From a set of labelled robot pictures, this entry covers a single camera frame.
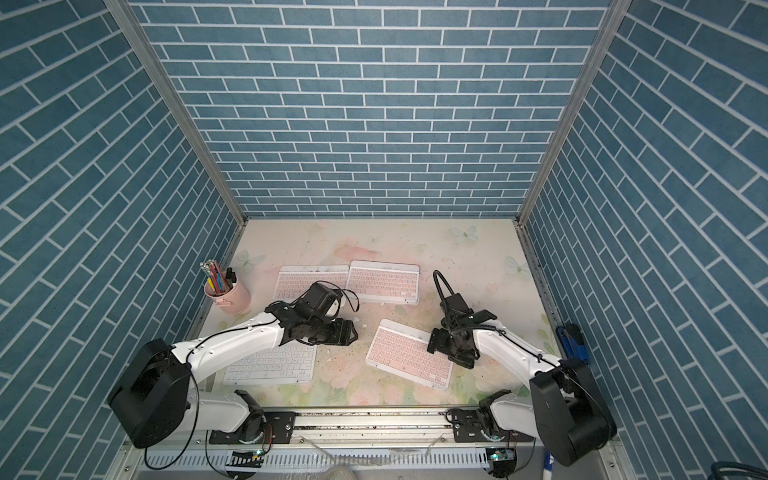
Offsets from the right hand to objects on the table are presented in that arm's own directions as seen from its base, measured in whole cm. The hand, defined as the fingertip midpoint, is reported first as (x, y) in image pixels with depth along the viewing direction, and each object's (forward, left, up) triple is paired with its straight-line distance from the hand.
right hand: (441, 356), depth 86 cm
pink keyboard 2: (+22, +21, +2) cm, 31 cm away
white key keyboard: (-5, +45, 0) cm, 45 cm away
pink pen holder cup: (+9, +63, +7) cm, 64 cm away
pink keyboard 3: (+1, +11, 0) cm, 11 cm away
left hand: (+1, +25, +6) cm, 25 cm away
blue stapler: (+8, -39, 0) cm, 40 cm away
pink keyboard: (+21, +51, +1) cm, 55 cm away
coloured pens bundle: (+12, +67, +13) cm, 69 cm away
